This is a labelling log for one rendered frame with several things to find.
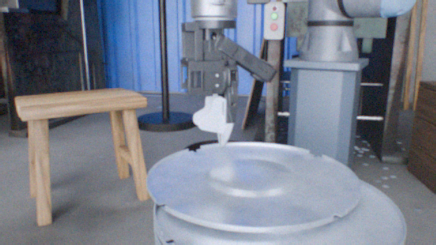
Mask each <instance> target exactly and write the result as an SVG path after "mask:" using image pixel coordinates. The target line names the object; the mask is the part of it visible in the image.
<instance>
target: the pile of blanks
mask: <svg viewBox="0 0 436 245"><path fill-rule="evenodd" d="M154 232H155V245H169V243H172V242H175V241H174V240H173V239H172V240H168V241H165V240H164V239H163V237H162V236H161V234H160V232H159V231H158V229H157V227H156V224H155V219H154Z"/></svg>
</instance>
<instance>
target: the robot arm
mask: <svg viewBox="0 0 436 245"><path fill-rule="evenodd" d="M416 1H417V0H308V6H309V9H308V21H307V22H308V23H307V32H306V34H305V37H304V39H303V42H302V45H301V47H300V50H299V56H298V59H299V60H303V61H321V62H350V61H358V54H359V52H358V47H357V43H356V38H355V35H354V18H371V17H372V18H389V17H396V16H402V15H404V14H406V13H407V12H408V11H410V9H411V8H412V7H413V6H414V4H415V2H416ZM190 4H191V17H192V18H194V20H192V22H182V23H181V48H182V59H180V71H181V89H184V88H187V94H188V95H199V96H201V97H206V99H205V107H204V108H203V109H202V110H200V111H198V112H196V113H195V114H194V115H193V121H194V123H195V124H196V125H198V126H199V128H200V129H201V130H203V131H210V132H214V133H217V135H218V139H219V145H220V146H221V147H224V146H225V145H226V144H227V142H228V140H229V138H230V136H231V133H232V130H233V127H234V123H235V120H236V113H237V109H238V83H239V74H238V66H239V67H242V68H243V69H245V70H247V71H248V72H249V73H250V75H251V76H253V77H254V78H255V79H256V80H259V81H261V82H264V81H265V82H270V83H271V82H272V80H273V77H274V76H275V74H276V73H277V71H276V70H275V69H273V66H272V65H270V64H269V63H268V62H267V61H265V60H262V59H259V58H258V57H256V56H255V55H253V54H251V53H250V52H249V51H247V50H245V49H244V48H243V47H242V46H240V45H238V44H237V43H236V42H234V41H232V40H231V39H230V38H228V37H226V36H225V35H224V29H236V21H237V20H235V18H236V17H238V0H190ZM211 33H212V35H211V38H210V34H211ZM183 67H186V74H187V78H185V82H183Z"/></svg>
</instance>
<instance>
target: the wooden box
mask: <svg viewBox="0 0 436 245"><path fill-rule="evenodd" d="M419 86H422V87H418V96H417V102H416V110H415V115H416V116H414V125H413V130H412V135H411V144H410V149H409V158H408V163H407V170H408V171H409V172H410V173H411V174H413V175H414V176H415V177H416V178H417V179H419V181H421V182H422V183H423V184H424V185H425V186H426V187H427V188H428V189H430V190H431V191H432V192H434V193H435V194H436V81H420V83H419Z"/></svg>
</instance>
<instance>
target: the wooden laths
mask: <svg viewBox="0 0 436 245"><path fill-rule="evenodd" d="M428 4H429V0H422V12H421V19H420V33H419V40H418V53H417V55H418V60H417V67H416V81H415V88H414V102H413V108H412V110H416V102H417V96H418V87H420V86H419V83H420V81H421V72H422V59H423V52H424V38H425V32H426V19H427V12H428ZM417 6H418V0H417V1H416V2H415V4H414V6H413V7H412V11H411V20H410V31H409V45H408V53H407V66H406V74H405V88H404V95H403V110H408V105H409V92H410V84H411V71H412V63H413V56H414V35H415V28H416V14H417Z"/></svg>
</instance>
